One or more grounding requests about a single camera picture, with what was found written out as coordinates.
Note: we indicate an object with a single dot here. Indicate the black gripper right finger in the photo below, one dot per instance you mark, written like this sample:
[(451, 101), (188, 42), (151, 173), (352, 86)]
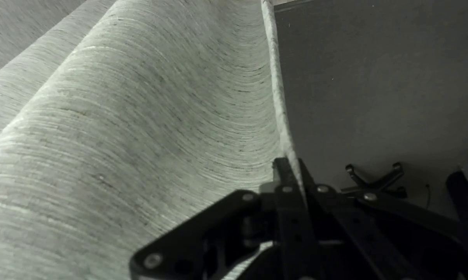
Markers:
[(373, 232)]

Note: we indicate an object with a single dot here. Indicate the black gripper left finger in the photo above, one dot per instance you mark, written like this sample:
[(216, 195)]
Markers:
[(271, 226)]

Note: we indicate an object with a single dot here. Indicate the black chair base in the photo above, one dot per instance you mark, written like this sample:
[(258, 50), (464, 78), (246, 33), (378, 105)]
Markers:
[(375, 179)]

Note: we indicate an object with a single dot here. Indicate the grey curtain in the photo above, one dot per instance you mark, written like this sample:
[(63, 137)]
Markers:
[(128, 117)]

